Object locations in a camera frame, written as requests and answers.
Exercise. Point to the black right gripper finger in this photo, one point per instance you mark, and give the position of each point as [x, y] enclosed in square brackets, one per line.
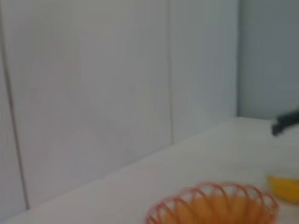
[283, 123]

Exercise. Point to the yellow banana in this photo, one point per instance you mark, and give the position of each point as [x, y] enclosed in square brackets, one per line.
[286, 186]

